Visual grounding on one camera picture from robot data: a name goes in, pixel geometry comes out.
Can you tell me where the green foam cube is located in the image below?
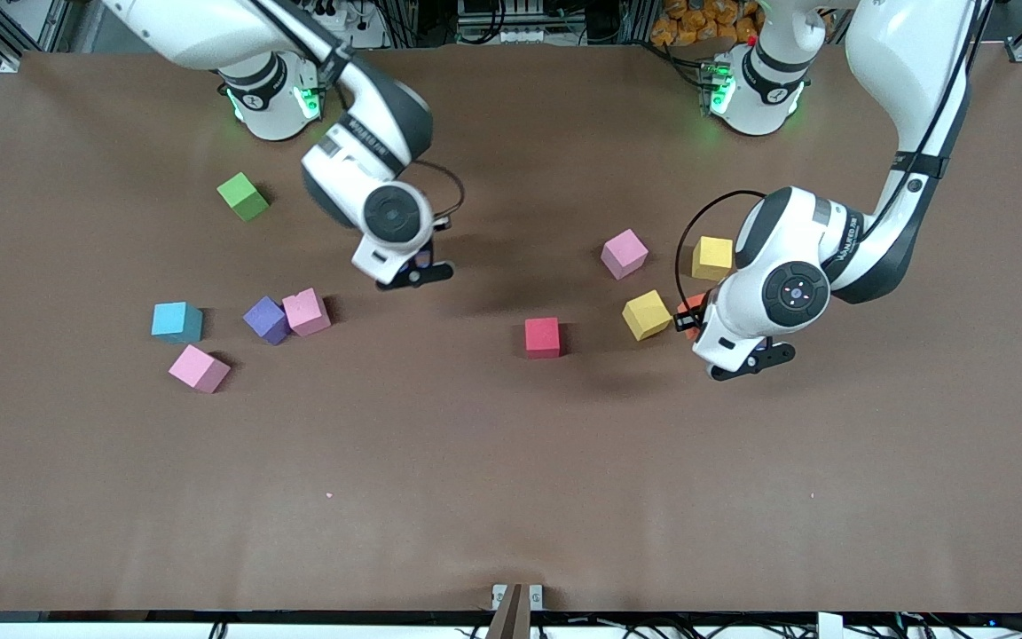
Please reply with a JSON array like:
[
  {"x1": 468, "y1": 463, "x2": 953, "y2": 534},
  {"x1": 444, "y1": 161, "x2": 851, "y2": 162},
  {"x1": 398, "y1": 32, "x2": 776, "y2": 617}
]
[{"x1": 216, "y1": 171, "x2": 270, "y2": 223}]

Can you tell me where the small metal bracket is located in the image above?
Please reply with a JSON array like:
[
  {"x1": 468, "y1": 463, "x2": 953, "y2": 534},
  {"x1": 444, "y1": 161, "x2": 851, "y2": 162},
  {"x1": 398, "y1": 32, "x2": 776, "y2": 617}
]
[{"x1": 491, "y1": 583, "x2": 545, "y2": 611}]

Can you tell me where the orange fruit net bag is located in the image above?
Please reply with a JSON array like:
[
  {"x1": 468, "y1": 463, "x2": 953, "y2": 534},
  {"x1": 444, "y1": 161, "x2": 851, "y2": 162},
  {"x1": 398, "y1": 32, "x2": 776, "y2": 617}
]
[{"x1": 650, "y1": 0, "x2": 765, "y2": 47}]

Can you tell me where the dented pink foam cube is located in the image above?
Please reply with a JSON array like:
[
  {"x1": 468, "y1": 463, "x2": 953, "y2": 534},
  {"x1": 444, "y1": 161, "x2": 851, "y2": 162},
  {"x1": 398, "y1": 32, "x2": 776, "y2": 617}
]
[{"x1": 281, "y1": 287, "x2": 333, "y2": 338}]

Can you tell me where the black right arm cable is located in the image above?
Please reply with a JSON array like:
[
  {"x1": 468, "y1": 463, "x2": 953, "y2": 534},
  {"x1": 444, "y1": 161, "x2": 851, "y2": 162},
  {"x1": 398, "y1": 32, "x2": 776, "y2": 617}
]
[{"x1": 405, "y1": 160, "x2": 466, "y2": 233}]

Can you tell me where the white power strip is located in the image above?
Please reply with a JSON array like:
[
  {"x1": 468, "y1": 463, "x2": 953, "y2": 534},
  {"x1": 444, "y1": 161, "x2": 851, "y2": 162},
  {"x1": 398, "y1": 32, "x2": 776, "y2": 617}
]
[{"x1": 316, "y1": 0, "x2": 388, "y2": 50}]

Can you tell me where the black electronics rack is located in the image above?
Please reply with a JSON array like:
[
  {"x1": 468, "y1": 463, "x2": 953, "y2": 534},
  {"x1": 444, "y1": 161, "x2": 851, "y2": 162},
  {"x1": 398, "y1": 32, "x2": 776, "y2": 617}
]
[{"x1": 456, "y1": 0, "x2": 645, "y2": 47}]

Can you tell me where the light blue foam cube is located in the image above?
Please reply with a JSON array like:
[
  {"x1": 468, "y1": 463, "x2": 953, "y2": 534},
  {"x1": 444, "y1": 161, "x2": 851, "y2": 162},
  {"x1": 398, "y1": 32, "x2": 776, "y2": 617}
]
[{"x1": 151, "y1": 302, "x2": 204, "y2": 344}]

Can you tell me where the brown wooden post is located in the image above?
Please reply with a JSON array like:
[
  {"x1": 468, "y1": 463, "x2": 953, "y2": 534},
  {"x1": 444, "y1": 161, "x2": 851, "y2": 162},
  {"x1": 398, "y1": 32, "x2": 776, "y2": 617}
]
[{"x1": 485, "y1": 583, "x2": 533, "y2": 639}]

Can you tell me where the yellow foam cube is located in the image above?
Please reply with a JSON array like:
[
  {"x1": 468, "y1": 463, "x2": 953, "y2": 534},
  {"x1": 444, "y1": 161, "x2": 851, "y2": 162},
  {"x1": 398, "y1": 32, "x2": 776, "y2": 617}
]
[
  {"x1": 691, "y1": 235, "x2": 735, "y2": 282},
  {"x1": 622, "y1": 289, "x2": 673, "y2": 343}
]

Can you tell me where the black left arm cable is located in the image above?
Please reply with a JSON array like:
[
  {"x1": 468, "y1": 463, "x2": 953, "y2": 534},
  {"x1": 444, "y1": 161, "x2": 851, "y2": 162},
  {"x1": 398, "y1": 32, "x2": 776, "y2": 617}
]
[{"x1": 674, "y1": 189, "x2": 769, "y2": 312}]

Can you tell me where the red foam cube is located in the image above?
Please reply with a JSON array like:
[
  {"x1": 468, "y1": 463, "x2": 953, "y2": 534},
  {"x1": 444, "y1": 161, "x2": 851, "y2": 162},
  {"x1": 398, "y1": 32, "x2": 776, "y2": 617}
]
[{"x1": 524, "y1": 317, "x2": 562, "y2": 359}]

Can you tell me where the black table edge rail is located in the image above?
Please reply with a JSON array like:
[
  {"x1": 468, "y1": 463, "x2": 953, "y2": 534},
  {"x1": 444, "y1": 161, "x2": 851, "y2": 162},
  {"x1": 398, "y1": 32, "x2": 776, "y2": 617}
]
[{"x1": 0, "y1": 608, "x2": 1022, "y2": 625}]

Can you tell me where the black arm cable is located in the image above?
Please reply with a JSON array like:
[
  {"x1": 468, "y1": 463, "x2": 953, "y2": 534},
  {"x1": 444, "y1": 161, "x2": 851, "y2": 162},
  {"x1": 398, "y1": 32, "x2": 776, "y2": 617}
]
[
  {"x1": 674, "y1": 189, "x2": 769, "y2": 312},
  {"x1": 405, "y1": 160, "x2": 466, "y2": 233}
]

